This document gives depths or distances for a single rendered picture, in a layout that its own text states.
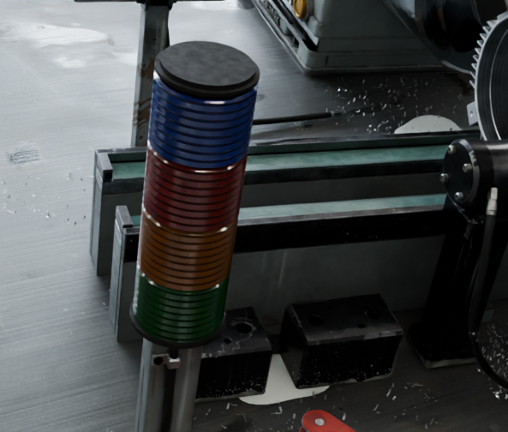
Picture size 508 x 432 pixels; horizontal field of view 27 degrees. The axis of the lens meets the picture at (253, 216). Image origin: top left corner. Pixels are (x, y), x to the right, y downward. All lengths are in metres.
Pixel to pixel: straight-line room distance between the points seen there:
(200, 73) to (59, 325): 0.50
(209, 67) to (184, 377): 0.24
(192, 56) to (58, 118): 0.76
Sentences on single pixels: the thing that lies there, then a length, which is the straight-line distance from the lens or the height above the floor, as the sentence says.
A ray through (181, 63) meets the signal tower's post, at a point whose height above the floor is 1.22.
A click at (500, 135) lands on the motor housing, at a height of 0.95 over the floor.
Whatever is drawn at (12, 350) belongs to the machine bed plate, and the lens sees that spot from 1.03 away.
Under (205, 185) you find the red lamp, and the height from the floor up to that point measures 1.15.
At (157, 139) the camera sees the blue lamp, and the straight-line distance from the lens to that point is 0.62.
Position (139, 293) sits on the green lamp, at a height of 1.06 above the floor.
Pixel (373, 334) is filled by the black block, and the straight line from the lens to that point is 1.00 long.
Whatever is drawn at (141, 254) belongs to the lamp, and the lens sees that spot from 0.67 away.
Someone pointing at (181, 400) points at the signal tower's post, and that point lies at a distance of 0.76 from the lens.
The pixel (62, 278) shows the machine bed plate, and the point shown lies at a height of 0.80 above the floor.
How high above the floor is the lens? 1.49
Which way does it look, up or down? 34 degrees down
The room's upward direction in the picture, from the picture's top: 9 degrees clockwise
